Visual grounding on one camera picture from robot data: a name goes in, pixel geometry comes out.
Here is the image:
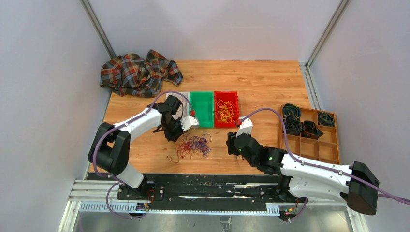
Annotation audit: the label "yellow cable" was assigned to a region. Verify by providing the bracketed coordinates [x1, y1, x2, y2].
[214, 98, 237, 125]

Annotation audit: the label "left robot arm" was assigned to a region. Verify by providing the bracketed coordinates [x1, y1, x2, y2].
[88, 95, 199, 200]

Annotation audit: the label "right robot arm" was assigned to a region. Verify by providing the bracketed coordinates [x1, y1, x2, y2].
[226, 132, 380, 216]

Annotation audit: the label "white plastic bin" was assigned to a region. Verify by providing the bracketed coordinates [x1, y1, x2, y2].
[165, 92, 190, 119]

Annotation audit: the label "green plastic bin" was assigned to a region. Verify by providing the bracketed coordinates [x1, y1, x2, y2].
[190, 91, 214, 128]

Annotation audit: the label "red plastic bin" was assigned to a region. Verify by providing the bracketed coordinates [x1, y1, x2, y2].
[214, 91, 240, 128]

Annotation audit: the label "black coiled item lower left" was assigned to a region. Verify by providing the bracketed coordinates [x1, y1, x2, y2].
[284, 115, 302, 136]

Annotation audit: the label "black coiled item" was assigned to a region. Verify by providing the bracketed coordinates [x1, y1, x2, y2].
[282, 103, 301, 120]
[301, 120, 323, 140]
[284, 115, 302, 136]
[318, 112, 335, 127]

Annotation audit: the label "black coiled item upper left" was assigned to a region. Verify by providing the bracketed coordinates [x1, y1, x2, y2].
[282, 103, 301, 120]

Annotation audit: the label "plaid cloth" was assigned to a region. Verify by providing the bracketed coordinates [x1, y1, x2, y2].
[99, 50, 183, 98]

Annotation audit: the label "black coiled item centre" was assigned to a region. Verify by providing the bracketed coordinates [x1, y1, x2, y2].
[301, 120, 323, 140]

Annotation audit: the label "wooden compartment tray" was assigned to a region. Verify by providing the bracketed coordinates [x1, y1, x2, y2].
[278, 104, 340, 164]

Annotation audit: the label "black coiled item far right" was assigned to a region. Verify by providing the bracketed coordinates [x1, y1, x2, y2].
[318, 112, 335, 127]

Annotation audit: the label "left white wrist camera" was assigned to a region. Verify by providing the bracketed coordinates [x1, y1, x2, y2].
[180, 115, 200, 132]

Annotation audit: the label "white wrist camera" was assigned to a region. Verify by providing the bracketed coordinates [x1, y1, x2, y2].
[236, 116, 253, 137]
[180, 115, 200, 132]

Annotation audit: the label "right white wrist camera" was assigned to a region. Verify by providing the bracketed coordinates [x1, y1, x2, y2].
[236, 116, 253, 137]

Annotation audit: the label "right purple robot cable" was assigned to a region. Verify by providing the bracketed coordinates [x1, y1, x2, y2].
[235, 107, 410, 222]

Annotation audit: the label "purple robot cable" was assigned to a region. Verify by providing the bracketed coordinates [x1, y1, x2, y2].
[91, 91, 197, 220]
[235, 107, 410, 222]

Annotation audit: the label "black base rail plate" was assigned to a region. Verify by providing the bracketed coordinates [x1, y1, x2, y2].
[117, 174, 306, 213]

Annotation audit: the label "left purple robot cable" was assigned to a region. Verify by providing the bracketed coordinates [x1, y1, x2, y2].
[91, 91, 197, 220]

